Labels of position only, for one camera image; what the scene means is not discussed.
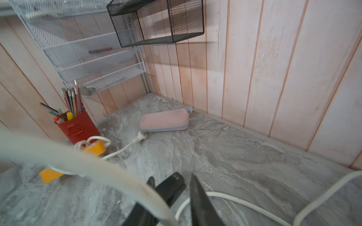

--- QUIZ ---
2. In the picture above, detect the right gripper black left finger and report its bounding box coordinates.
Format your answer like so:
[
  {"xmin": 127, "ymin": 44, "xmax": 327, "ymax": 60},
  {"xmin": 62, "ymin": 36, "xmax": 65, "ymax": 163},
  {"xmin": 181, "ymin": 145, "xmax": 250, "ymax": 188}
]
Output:
[{"xmin": 121, "ymin": 176, "xmax": 159, "ymax": 226}]

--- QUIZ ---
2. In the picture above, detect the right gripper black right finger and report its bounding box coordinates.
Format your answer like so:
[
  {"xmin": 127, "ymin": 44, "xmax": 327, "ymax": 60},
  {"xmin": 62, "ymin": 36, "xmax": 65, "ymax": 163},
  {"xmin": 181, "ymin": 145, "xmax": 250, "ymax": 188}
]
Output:
[{"xmin": 189, "ymin": 173, "xmax": 225, "ymax": 226}]

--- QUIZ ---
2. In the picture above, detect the yellow power strip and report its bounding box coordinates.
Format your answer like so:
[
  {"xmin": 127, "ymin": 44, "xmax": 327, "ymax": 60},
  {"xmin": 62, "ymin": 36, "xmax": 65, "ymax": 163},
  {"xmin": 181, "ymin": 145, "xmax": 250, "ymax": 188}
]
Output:
[{"xmin": 39, "ymin": 140, "xmax": 107, "ymax": 184}]

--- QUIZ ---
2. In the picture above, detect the white cord of yellow strip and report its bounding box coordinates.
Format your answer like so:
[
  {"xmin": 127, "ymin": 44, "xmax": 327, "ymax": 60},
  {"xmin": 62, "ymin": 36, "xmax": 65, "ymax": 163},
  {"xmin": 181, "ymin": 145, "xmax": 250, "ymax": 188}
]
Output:
[{"xmin": 46, "ymin": 131, "xmax": 148, "ymax": 176}]

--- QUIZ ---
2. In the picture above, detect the white cord of front strip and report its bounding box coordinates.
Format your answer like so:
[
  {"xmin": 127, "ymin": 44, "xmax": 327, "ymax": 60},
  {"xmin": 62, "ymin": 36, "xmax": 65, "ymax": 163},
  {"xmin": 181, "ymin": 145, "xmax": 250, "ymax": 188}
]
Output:
[{"xmin": 0, "ymin": 131, "xmax": 292, "ymax": 226}]

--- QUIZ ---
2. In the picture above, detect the black remote control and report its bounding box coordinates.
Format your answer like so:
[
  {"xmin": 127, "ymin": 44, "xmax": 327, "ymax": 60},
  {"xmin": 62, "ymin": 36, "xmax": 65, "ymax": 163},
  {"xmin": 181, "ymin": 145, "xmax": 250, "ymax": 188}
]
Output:
[{"xmin": 155, "ymin": 172, "xmax": 187, "ymax": 207}]

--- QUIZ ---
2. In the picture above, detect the red pencil cup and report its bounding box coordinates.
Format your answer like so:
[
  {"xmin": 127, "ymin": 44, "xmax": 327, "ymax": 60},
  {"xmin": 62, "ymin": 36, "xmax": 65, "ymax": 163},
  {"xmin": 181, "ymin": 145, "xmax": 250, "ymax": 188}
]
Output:
[{"xmin": 40, "ymin": 86, "xmax": 100, "ymax": 144}]

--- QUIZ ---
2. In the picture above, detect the black mesh basket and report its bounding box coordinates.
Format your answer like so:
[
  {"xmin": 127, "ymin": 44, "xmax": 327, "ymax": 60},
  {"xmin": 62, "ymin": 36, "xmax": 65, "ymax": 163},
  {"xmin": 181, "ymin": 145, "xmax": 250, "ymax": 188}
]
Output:
[{"xmin": 107, "ymin": 1, "xmax": 205, "ymax": 48}]

